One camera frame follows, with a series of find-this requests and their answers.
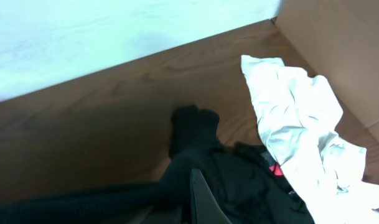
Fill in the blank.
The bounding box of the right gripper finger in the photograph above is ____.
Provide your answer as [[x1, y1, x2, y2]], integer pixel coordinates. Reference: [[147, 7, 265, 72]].
[[190, 169, 232, 224]]

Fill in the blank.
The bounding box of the black shirt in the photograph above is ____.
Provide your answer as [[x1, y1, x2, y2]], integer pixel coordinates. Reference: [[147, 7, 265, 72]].
[[0, 105, 313, 224]]

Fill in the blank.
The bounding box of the white garment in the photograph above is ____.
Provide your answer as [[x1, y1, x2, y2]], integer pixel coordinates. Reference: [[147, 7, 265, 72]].
[[241, 55, 379, 224]]

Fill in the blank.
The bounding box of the cardboard box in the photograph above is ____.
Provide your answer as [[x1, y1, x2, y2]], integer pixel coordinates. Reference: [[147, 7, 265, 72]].
[[276, 0, 379, 141]]

